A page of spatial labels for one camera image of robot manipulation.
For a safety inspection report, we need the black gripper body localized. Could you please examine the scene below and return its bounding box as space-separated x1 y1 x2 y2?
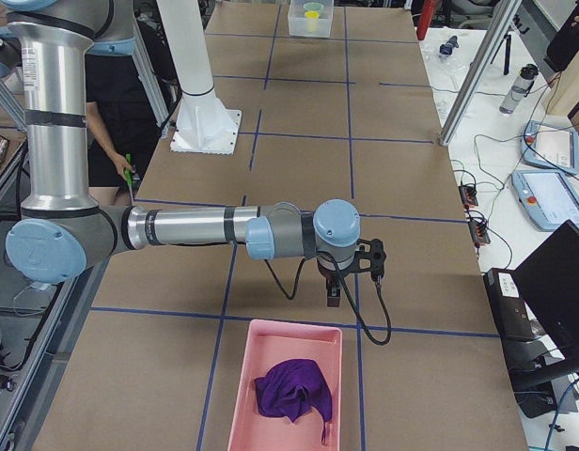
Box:
317 260 356 289

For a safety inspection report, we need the purple microfiber cloth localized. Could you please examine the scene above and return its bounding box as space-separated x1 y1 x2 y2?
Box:
254 359 334 444

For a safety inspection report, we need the light green ceramic bowl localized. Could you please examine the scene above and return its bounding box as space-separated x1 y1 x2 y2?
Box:
303 2 324 17

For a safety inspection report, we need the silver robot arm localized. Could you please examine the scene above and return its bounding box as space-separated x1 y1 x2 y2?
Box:
6 1 365 306

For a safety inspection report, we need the pink plastic box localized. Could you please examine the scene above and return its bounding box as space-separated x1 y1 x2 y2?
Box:
227 319 342 450

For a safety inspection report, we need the black labelled equipment case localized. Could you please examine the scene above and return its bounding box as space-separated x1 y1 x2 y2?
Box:
483 268 535 342

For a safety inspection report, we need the black monitor on stand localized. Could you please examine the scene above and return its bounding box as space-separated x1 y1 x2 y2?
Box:
509 220 579 418

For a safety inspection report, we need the lower blue teach pendant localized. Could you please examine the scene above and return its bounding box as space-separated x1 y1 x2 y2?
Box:
511 169 579 231

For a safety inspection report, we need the blue teach pendant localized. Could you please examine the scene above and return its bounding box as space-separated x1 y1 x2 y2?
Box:
521 120 579 176
511 169 579 231

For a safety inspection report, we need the clear plastic storage bin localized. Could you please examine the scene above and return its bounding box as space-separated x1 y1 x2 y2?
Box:
288 0 334 38

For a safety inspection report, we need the folded dark blue umbrella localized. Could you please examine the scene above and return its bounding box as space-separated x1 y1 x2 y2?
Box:
439 35 459 57

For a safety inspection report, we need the upper blue teach pendant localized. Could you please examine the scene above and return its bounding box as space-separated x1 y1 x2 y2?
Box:
521 120 579 176

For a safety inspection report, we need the seated person in black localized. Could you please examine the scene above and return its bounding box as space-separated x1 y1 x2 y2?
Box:
86 54 162 206

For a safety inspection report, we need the clear water bottle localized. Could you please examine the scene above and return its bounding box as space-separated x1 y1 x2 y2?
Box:
499 64 539 115

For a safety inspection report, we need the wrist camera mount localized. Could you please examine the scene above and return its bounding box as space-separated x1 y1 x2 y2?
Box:
352 239 386 285

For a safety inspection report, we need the right orange cable hub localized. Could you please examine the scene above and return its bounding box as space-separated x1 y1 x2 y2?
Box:
468 217 491 248

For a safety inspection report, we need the orange cable hub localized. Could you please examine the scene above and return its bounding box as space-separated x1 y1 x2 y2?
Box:
459 184 478 210
468 217 491 248

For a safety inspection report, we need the left orange cable hub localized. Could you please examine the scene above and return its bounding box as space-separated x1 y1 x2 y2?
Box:
459 184 478 210

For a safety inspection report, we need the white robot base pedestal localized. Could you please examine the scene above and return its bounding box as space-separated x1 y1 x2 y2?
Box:
161 1 242 155

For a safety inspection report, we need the green handled tool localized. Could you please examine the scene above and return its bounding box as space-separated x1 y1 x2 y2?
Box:
124 153 134 205

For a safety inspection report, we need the aluminium frame post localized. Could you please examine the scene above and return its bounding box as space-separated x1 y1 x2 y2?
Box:
439 0 522 147

